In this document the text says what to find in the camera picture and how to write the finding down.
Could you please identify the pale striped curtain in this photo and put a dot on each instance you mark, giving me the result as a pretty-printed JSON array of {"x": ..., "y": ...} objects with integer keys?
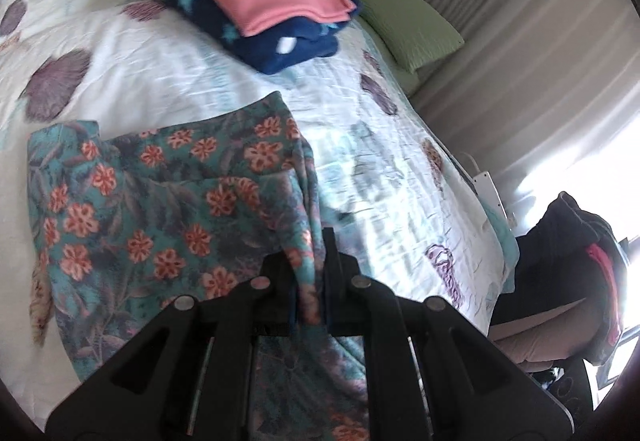
[{"x": 525, "y": 46}]

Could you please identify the white leaf print bedspread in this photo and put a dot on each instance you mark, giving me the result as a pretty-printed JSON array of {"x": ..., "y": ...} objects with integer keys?
[{"x": 175, "y": 71}]

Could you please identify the pink cloth strip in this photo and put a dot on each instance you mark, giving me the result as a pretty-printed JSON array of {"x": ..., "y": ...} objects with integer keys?
[{"x": 605, "y": 281}]

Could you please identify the teal floral garment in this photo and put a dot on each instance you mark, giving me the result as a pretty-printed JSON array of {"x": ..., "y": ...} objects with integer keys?
[{"x": 150, "y": 201}]

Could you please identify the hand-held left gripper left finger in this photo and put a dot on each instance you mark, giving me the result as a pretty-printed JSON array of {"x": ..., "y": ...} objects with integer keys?
[{"x": 292, "y": 303}]

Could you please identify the dark clothing pile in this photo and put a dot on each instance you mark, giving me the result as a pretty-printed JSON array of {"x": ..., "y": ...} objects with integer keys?
[{"x": 550, "y": 261}]

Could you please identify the navy patterned folded cloth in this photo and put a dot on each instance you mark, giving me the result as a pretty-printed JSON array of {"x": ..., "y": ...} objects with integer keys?
[{"x": 280, "y": 56}]

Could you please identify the green pillow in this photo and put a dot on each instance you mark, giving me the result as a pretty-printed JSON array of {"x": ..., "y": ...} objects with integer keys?
[{"x": 405, "y": 21}]

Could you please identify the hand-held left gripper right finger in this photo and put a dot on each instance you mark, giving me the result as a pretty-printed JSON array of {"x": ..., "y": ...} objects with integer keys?
[{"x": 330, "y": 296}]

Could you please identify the white power strip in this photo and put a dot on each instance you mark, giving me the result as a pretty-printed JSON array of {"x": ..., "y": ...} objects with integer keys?
[{"x": 487, "y": 188}]

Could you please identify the beige chair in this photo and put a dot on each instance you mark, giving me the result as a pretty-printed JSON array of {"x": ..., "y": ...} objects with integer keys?
[{"x": 530, "y": 336}]

